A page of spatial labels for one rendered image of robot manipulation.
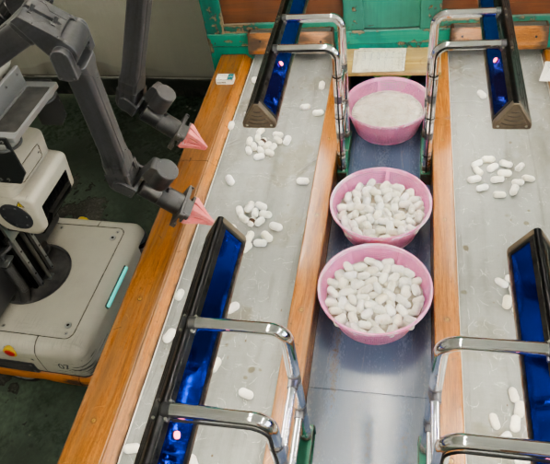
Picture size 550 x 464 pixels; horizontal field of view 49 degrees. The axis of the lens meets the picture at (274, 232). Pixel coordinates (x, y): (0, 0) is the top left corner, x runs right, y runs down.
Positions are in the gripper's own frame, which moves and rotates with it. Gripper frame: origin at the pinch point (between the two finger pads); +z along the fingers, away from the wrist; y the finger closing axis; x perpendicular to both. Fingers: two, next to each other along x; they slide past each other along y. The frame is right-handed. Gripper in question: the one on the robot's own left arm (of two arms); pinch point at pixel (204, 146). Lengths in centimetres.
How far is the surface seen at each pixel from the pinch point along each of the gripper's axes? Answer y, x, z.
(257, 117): -18.8, -34.0, 1.4
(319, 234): -26.6, -19.3, 31.7
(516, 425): -73, -47, 65
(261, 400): -72, -13, 28
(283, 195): -10.6, -9.6, 23.9
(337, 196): -11.1, -20.2, 34.9
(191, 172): -4.8, 7.0, 0.8
